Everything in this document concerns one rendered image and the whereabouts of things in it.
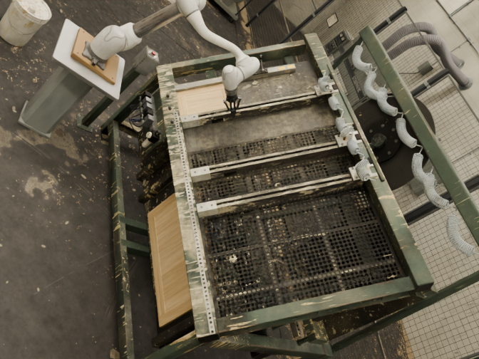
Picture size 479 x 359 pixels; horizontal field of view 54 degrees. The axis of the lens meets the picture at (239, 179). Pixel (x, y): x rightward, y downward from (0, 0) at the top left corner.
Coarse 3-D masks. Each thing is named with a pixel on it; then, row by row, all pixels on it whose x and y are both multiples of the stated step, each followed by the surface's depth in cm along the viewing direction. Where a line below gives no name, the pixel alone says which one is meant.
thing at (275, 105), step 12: (288, 96) 344; (300, 96) 344; (312, 96) 343; (324, 96) 343; (240, 108) 341; (252, 108) 339; (264, 108) 341; (276, 108) 343; (288, 108) 346; (192, 120) 336; (204, 120) 338; (216, 120) 341
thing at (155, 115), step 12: (144, 96) 353; (156, 96) 361; (132, 108) 356; (144, 108) 346; (156, 108) 355; (132, 120) 350; (144, 120) 341; (156, 120) 348; (144, 132) 355; (156, 132) 333; (144, 144) 339; (156, 144) 339
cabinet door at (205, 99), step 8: (200, 88) 361; (208, 88) 361; (216, 88) 360; (224, 88) 360; (184, 96) 358; (192, 96) 357; (200, 96) 357; (208, 96) 356; (216, 96) 356; (224, 96) 355; (184, 104) 353; (192, 104) 353; (200, 104) 352; (208, 104) 352; (216, 104) 351; (224, 104) 351; (232, 104) 350; (184, 112) 348; (192, 112) 348; (200, 112) 347
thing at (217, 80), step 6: (282, 66) 368; (294, 66) 367; (270, 72) 364; (276, 72) 366; (282, 72) 367; (288, 72) 368; (216, 78) 364; (246, 78) 365; (252, 78) 366; (186, 84) 362; (192, 84) 362; (198, 84) 361; (204, 84) 361; (210, 84) 362; (216, 84) 363; (180, 90) 361
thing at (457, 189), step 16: (368, 32) 381; (352, 48) 394; (368, 48) 376; (336, 64) 405; (384, 64) 360; (400, 80) 346; (400, 96) 341; (416, 112) 328; (416, 128) 324; (432, 144) 312; (336, 160) 352; (432, 160) 309; (448, 160) 302; (448, 176) 298; (448, 192) 295; (464, 192) 288; (464, 208) 285; (448, 288) 283; (416, 304) 297; (384, 320) 313; (352, 336) 329; (336, 352) 342
